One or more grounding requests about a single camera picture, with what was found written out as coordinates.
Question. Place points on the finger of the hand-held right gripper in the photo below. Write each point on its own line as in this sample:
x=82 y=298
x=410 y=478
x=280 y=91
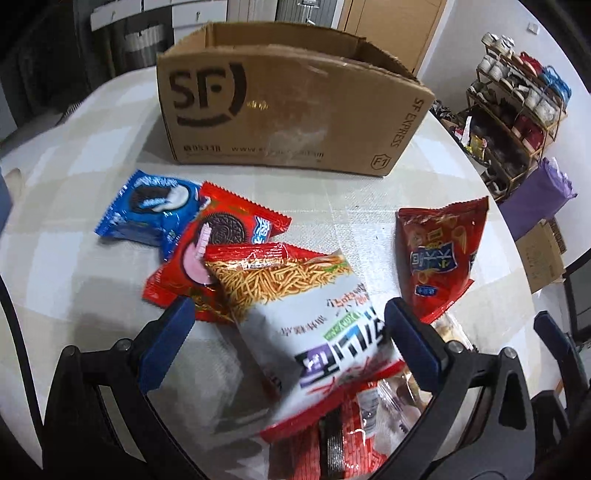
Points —
x=551 y=334

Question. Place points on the brown cardboard box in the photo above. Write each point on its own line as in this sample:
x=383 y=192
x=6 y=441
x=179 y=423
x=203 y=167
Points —
x=300 y=115

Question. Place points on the rows of shoes on rack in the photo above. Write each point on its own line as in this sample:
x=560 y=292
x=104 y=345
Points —
x=517 y=106

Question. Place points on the white red noodle snack packet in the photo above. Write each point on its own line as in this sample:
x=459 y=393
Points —
x=295 y=323

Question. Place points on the small cardboard carton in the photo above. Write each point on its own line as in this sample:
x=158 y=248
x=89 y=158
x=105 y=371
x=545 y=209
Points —
x=540 y=258

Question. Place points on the blue cookie packet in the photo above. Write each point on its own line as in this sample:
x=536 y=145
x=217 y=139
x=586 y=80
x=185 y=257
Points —
x=138 y=203

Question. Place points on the clear pastry packet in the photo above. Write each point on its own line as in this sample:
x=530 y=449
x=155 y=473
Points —
x=401 y=392

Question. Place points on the red brick-pattern cookie packet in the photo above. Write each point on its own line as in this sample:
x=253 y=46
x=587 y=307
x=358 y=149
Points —
x=360 y=443

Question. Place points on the woven laundry basket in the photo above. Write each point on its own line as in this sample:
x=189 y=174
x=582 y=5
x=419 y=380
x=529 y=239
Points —
x=145 y=44

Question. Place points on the white drawer cabinet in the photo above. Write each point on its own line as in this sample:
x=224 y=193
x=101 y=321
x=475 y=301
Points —
x=198 y=14

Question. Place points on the white desk with drawers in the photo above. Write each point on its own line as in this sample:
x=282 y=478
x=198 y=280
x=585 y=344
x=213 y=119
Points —
x=129 y=14

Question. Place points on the wooden door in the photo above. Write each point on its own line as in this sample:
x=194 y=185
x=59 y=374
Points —
x=392 y=27

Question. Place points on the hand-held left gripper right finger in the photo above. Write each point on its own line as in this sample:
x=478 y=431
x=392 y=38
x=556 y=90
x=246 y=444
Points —
x=413 y=344

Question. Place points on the metal shoe rack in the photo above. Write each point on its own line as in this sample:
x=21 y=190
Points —
x=556 y=124

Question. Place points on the pile of shoes on floor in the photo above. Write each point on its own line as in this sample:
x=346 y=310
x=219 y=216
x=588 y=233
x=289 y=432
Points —
x=445 y=115

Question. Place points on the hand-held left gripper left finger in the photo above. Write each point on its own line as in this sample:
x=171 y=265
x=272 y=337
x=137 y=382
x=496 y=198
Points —
x=166 y=341

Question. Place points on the silver suitcase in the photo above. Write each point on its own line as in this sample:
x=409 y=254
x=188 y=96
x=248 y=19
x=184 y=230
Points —
x=314 y=9

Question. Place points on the beige suitcase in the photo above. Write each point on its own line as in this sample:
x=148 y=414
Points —
x=256 y=9

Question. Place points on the dark grey fridge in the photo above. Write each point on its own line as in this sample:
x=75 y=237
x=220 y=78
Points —
x=60 y=41

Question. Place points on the white trash bin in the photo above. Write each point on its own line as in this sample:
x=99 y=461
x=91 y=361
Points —
x=473 y=143

